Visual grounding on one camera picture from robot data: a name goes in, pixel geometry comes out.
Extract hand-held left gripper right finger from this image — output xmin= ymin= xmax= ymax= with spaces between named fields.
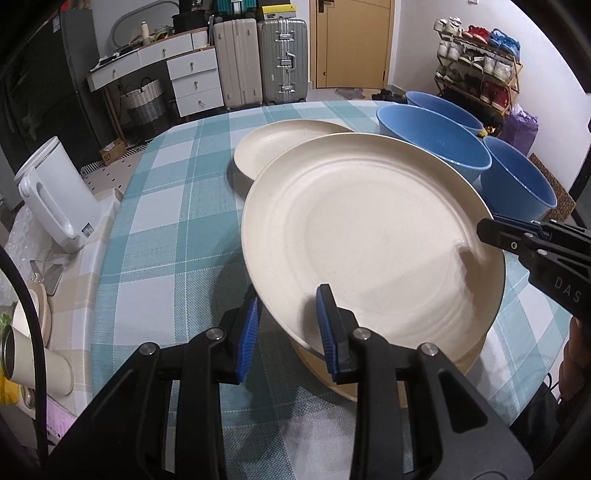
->
xmin=316 ymin=284 xmax=536 ymax=480

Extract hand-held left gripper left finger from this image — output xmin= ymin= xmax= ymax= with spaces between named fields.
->
xmin=44 ymin=285 xmax=265 ymax=480

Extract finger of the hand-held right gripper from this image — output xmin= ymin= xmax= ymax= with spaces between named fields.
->
xmin=477 ymin=218 xmax=539 ymax=254
xmin=494 ymin=215 xmax=591 ymax=241

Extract cream plate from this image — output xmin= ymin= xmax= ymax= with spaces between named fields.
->
xmin=233 ymin=119 xmax=355 ymax=182
xmin=241 ymin=132 xmax=507 ymax=370
xmin=290 ymin=333 xmax=486 ymax=411

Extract blue bowl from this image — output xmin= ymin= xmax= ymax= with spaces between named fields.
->
xmin=480 ymin=136 xmax=559 ymax=223
xmin=405 ymin=91 xmax=485 ymax=136
xmin=376 ymin=104 xmax=493 ymax=184

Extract person's right hand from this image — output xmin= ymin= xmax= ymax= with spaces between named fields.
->
xmin=558 ymin=318 xmax=591 ymax=402

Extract brown printed cardboard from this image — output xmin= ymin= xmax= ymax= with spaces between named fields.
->
xmin=527 ymin=153 xmax=578 ymax=223

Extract purple bag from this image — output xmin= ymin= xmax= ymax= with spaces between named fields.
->
xmin=499 ymin=104 xmax=539 ymax=145

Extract wooden shoe rack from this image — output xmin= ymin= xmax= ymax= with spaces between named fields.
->
xmin=434 ymin=32 xmax=525 ymax=126

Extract black sneaker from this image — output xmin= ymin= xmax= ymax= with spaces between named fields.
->
xmin=371 ymin=90 xmax=409 ymax=105

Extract rows of assorted shoes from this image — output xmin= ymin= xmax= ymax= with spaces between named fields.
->
xmin=436 ymin=16 xmax=522 ymax=109

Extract cream dish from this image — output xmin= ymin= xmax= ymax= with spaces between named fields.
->
xmin=11 ymin=281 xmax=51 ymax=348

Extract small grey metal object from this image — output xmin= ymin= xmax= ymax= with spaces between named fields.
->
xmin=30 ymin=260 xmax=64 ymax=297

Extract cream thermos cup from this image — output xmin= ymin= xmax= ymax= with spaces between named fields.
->
xmin=0 ymin=323 xmax=75 ymax=397

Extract striped rug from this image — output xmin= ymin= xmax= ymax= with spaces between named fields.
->
xmin=81 ymin=140 xmax=149 ymax=174

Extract small cardboard box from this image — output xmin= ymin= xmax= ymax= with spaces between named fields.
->
xmin=99 ymin=138 xmax=127 ymax=166

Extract wooden door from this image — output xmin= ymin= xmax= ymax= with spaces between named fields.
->
xmin=315 ymin=0 xmax=396 ymax=90

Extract woven basket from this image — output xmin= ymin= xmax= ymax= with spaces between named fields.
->
xmin=121 ymin=78 xmax=168 ymax=126

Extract beige suitcase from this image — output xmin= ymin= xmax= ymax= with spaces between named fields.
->
xmin=212 ymin=19 xmax=265 ymax=110

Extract silver suitcase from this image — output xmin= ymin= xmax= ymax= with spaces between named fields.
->
xmin=257 ymin=18 xmax=309 ymax=106

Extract white dresser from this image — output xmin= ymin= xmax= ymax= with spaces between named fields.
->
xmin=87 ymin=31 xmax=225 ymax=119

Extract yellow black shoe box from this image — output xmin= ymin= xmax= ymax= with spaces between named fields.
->
xmin=257 ymin=2 xmax=297 ymax=22

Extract teal suitcase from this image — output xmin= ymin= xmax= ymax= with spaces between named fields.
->
xmin=221 ymin=0 xmax=257 ymax=22

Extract dark refrigerator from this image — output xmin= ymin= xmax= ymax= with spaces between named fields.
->
xmin=58 ymin=0 xmax=114 ymax=149

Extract oval mirror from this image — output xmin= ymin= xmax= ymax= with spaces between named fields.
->
xmin=112 ymin=0 xmax=180 ymax=48

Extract black cable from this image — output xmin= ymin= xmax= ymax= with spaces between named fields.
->
xmin=0 ymin=244 xmax=52 ymax=467

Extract white handled appliance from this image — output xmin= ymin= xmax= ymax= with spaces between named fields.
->
xmin=14 ymin=136 xmax=105 ymax=254

